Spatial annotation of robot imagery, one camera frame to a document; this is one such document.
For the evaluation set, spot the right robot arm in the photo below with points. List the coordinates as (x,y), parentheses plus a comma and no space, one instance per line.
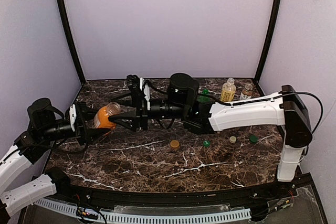
(283,108)

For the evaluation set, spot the yellow tea bottle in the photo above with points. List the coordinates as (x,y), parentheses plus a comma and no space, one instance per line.
(228,90)

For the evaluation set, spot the right black frame post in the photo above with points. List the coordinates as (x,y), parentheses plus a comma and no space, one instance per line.
(268,40)

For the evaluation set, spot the green soda bottle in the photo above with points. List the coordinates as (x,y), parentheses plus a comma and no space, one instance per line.
(204,97)

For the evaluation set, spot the cream bottle cap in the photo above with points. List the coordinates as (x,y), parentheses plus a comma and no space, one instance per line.
(233,139)

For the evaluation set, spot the orange drink bottle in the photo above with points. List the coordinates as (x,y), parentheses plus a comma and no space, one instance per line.
(101,119)

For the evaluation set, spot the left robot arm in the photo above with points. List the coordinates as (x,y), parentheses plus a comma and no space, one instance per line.
(48,129)

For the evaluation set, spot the left black frame post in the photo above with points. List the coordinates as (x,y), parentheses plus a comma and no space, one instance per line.
(70,40)

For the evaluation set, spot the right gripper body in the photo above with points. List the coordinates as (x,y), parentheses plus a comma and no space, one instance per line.
(142,111)

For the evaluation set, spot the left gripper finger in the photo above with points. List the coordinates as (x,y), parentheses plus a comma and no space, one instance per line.
(93,133)
(87,112)

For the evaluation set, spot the white slotted cable duct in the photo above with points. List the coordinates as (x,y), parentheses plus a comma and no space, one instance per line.
(128,214)

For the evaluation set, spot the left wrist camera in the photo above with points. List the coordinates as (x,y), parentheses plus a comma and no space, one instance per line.
(72,116)

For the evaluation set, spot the small green soda cap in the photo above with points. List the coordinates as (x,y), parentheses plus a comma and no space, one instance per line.
(206,143)

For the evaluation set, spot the coffee latte bottle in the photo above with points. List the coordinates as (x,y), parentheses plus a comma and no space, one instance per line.
(246,92)

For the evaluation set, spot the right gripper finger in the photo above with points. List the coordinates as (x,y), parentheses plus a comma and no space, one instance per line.
(127,120)
(127,99)

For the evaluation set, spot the green bottle cap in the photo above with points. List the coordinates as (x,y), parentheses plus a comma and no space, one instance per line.
(253,139)

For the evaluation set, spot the black frame post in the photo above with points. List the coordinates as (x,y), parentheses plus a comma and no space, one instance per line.
(70,40)
(268,40)

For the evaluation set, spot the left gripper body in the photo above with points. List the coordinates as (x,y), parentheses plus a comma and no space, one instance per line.
(82,123)

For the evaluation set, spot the black front rail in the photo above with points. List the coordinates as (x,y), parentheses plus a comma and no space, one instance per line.
(250,197)

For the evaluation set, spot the tan orange bottle cap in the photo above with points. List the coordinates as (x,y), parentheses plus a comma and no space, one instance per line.
(174,144)

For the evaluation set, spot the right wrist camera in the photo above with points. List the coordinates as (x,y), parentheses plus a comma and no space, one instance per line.
(138,87)

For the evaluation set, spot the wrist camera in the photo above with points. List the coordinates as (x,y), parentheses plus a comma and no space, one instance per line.
(72,116)
(138,87)

